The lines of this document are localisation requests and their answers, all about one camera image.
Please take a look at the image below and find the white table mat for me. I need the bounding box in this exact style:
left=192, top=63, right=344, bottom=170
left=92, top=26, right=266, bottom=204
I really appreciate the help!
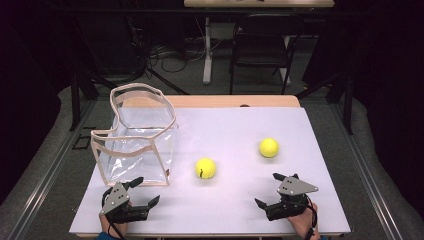
left=69, top=106, right=352, bottom=235

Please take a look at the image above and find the clear bag with beige trim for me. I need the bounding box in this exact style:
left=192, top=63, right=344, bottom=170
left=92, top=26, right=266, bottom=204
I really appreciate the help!
left=90, top=82, right=180, bottom=187

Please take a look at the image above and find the dark curtain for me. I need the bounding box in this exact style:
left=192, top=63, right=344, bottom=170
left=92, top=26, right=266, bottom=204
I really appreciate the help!
left=0, top=0, right=73, bottom=204
left=333, top=0, right=424, bottom=214

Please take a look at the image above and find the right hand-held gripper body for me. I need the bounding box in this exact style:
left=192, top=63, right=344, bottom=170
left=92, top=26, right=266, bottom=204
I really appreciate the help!
left=264, top=176, right=320, bottom=222

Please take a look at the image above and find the small black frame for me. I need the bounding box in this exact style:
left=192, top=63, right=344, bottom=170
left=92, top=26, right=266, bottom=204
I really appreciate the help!
left=71, top=133, right=92, bottom=151

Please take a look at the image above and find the yellow tennis ball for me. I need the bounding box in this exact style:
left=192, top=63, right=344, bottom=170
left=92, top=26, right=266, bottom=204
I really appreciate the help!
left=195, top=157, right=217, bottom=180
left=259, top=137, right=280, bottom=159

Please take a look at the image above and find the metal floor rail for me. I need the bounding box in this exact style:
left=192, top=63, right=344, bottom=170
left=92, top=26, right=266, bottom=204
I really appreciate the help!
left=6, top=99, right=98, bottom=240
left=328, top=99, right=405, bottom=240

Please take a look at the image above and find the person's right hand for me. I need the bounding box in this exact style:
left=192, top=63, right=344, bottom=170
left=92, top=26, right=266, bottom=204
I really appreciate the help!
left=287, top=202, right=321, bottom=240

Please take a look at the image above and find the bundle of floor cables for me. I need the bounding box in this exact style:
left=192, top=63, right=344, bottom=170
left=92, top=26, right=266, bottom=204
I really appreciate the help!
left=146, top=41, right=208, bottom=74

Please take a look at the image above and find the black metal stand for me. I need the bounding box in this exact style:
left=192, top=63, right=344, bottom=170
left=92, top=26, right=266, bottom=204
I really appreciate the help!
left=69, top=71, right=101, bottom=132
left=294, top=73, right=355, bottom=136

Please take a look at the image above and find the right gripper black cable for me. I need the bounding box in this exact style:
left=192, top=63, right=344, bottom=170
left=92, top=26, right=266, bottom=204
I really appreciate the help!
left=304, top=195, right=318, bottom=240

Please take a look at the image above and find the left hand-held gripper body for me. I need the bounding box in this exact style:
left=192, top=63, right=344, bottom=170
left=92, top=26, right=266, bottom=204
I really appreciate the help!
left=100, top=181, right=150, bottom=224

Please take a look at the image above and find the black chair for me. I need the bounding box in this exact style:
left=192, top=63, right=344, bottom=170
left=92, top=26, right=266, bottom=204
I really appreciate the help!
left=229, top=13, right=306, bottom=96

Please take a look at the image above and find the white-legged desk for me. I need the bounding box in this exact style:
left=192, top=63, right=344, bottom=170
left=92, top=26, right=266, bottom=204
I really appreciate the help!
left=183, top=0, right=335, bottom=85

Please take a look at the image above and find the wooden table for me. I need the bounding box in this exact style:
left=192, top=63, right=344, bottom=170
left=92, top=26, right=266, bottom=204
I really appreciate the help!
left=69, top=94, right=352, bottom=239

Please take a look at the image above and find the person's left hand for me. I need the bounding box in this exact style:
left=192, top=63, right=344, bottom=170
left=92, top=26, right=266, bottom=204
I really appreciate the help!
left=98, top=201, right=130, bottom=240

